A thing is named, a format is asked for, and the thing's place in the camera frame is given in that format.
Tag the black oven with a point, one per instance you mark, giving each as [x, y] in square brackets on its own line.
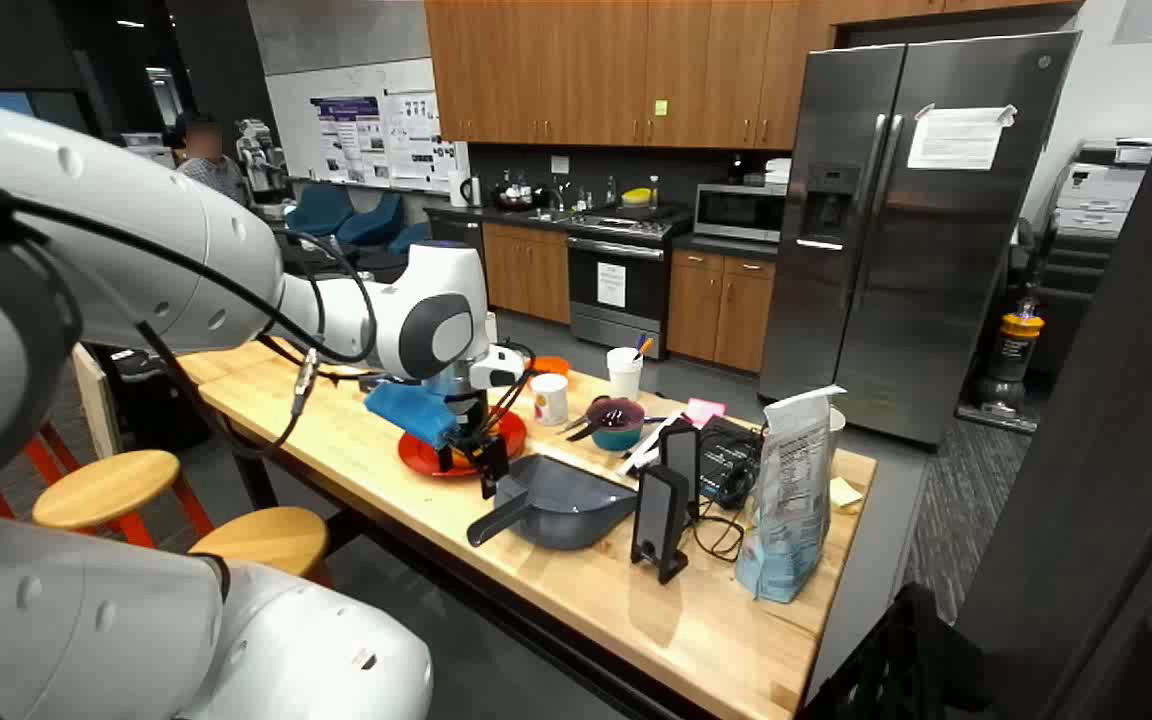
[618, 320]

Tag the yellow black vacuum cleaner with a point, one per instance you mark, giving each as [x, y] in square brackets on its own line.
[1018, 347]

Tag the black electronics box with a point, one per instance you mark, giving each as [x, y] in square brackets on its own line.
[735, 461]

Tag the dark shelving unit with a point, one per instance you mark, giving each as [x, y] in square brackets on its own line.
[1110, 466]

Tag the silver microwave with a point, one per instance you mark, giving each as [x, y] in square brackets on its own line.
[739, 215]

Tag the white paper notice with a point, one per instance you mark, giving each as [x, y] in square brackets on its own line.
[959, 137]

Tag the whiteboard with posters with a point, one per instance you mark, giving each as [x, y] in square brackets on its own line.
[378, 133]

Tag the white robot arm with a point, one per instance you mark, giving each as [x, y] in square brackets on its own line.
[138, 224]

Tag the pink sticky note pad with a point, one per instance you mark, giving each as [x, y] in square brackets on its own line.
[704, 415]

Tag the white mug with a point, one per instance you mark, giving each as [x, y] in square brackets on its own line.
[548, 402]

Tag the white paper cup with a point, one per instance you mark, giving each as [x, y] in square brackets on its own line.
[626, 375]

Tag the dark haired person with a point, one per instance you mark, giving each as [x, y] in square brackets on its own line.
[207, 163]

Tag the black tablet stand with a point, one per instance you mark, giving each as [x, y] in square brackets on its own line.
[681, 461]
[659, 522]

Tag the white printed sign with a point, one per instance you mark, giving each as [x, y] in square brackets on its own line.
[613, 284]

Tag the stainless steel refrigerator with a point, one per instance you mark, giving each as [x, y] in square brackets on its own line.
[910, 266]

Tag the wooden upper cabinets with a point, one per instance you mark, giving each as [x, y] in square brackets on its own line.
[601, 67]

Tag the black chair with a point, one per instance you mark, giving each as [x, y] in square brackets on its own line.
[897, 664]

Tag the blue chair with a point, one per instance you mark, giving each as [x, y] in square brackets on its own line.
[336, 222]

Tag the silver kettle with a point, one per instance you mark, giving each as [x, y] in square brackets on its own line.
[513, 192]

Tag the wooden lower cabinet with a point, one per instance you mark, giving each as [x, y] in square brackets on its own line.
[721, 310]
[524, 273]

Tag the yellow bowl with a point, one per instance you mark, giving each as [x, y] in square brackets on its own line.
[637, 198]

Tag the red plate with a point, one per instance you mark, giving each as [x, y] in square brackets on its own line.
[513, 435]

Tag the teal bowl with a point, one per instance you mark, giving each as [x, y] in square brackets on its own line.
[618, 430]

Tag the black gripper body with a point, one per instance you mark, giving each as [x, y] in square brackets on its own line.
[479, 416]

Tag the orange bowl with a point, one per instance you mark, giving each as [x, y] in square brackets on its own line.
[548, 364]

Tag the clear plastic bag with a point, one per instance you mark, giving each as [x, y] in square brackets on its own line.
[789, 505]

